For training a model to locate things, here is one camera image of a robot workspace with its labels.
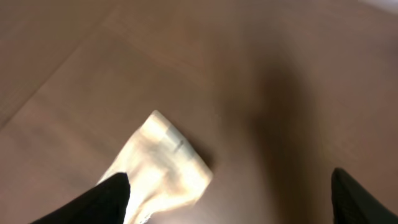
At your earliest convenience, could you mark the beige resealable pouch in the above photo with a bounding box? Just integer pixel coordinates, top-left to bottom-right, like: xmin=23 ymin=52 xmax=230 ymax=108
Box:
xmin=100 ymin=110 xmax=213 ymax=223

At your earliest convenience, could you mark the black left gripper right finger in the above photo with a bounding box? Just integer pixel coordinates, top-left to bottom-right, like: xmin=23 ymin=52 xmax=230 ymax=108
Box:
xmin=331 ymin=168 xmax=397 ymax=224

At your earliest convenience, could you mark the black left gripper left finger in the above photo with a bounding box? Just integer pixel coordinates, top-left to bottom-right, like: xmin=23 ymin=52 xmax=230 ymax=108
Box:
xmin=34 ymin=172 xmax=130 ymax=224

